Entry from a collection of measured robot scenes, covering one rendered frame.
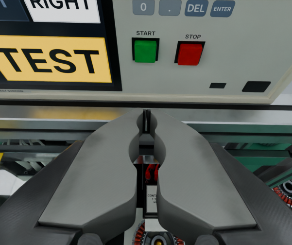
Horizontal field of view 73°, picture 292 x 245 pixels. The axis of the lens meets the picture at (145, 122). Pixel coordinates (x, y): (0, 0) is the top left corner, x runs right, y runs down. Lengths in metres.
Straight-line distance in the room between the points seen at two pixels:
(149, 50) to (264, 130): 0.16
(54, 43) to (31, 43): 0.02
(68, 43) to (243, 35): 0.14
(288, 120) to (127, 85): 0.18
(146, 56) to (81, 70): 0.07
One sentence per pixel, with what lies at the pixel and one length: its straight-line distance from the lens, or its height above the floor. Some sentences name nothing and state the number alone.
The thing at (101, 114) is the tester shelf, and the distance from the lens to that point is 0.22.
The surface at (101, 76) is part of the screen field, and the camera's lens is 0.20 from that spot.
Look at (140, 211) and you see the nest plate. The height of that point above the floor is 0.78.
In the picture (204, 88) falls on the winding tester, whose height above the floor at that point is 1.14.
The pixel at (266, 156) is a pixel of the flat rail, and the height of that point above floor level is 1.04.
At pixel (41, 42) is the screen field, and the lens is 0.20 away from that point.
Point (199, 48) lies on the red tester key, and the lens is 0.18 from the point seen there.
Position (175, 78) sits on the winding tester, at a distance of 0.20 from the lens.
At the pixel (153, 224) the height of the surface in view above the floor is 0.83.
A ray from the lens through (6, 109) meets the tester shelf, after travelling 0.26.
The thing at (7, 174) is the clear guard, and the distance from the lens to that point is 0.28.
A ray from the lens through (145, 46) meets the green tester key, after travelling 0.17.
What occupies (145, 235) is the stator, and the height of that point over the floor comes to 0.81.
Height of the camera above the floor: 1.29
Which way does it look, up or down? 56 degrees down
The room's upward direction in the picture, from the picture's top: 2 degrees clockwise
